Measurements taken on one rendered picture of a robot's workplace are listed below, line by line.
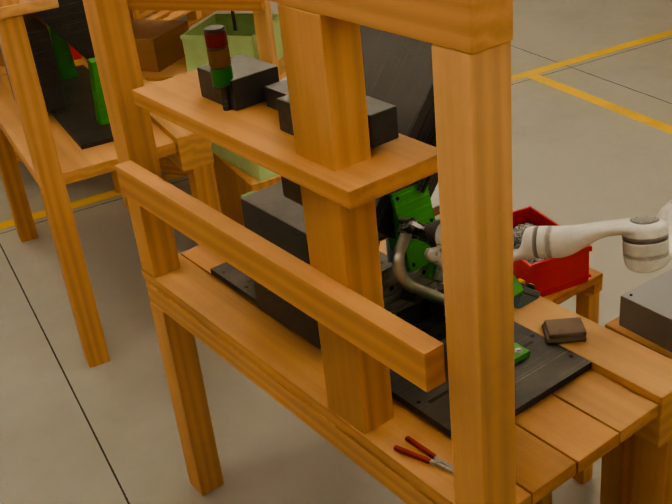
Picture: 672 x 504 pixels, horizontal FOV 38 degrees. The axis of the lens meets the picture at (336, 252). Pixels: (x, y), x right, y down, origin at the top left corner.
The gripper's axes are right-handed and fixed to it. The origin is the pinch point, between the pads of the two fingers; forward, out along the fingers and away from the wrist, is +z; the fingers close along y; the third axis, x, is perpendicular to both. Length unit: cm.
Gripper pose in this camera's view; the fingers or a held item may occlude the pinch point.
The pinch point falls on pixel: (409, 231)
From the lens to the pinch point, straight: 242.1
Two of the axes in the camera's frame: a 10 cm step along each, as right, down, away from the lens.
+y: -7.3, -4.1, -5.5
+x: -3.9, 9.1, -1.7
